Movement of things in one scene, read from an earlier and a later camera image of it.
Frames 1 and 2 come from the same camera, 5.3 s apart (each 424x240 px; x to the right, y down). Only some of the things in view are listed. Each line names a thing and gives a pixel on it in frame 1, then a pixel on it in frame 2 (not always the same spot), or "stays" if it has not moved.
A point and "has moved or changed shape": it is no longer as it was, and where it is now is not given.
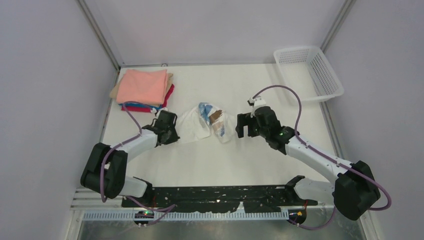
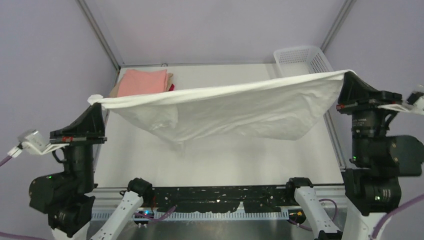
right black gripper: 249,122 -> 367,104
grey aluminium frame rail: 87,12 stays
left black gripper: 168,125 -> 78,136
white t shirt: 203,121 has moved or changed shape
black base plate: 196,199 stays
